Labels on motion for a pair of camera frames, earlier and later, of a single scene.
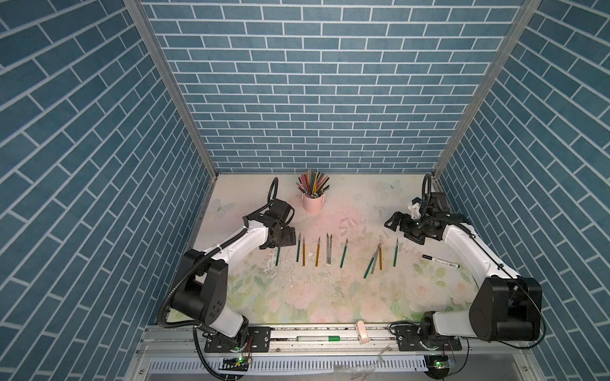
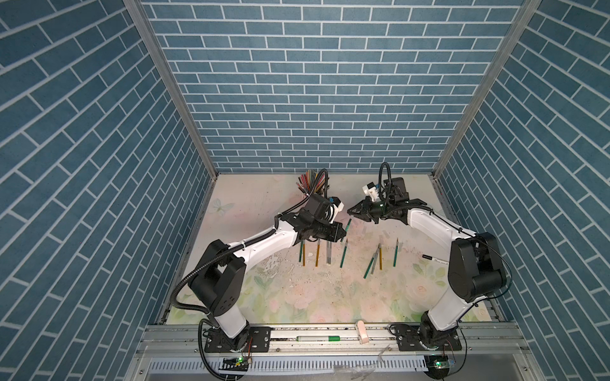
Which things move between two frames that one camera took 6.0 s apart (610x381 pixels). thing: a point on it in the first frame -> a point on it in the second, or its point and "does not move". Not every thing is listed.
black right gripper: [405, 218] -> [365, 213]
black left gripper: [290, 236] -> [333, 236]
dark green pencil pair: [368, 267] does not move
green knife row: [344, 253] does not move
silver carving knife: [375, 256] does not move
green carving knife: [395, 252] does not move
